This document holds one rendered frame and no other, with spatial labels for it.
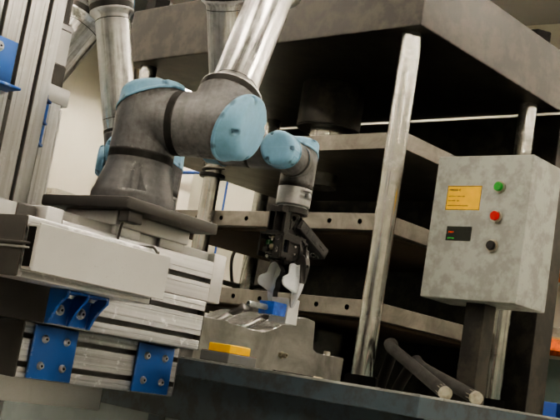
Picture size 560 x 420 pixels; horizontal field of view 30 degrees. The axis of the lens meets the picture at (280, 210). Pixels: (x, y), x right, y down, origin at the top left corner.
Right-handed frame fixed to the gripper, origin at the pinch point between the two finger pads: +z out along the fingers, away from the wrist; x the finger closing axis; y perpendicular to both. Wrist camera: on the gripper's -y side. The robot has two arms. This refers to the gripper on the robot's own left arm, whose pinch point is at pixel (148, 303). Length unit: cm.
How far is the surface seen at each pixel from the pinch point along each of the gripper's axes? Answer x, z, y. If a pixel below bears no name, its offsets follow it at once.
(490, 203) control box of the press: 31, -43, -85
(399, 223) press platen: 2, -37, -86
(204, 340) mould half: 19.1, 6.3, -0.7
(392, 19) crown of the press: 1, -93, -69
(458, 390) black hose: 52, 8, -49
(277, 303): 31.4, -3.7, -8.1
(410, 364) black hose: 37, 3, -51
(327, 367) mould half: 19.1, 7.1, -42.1
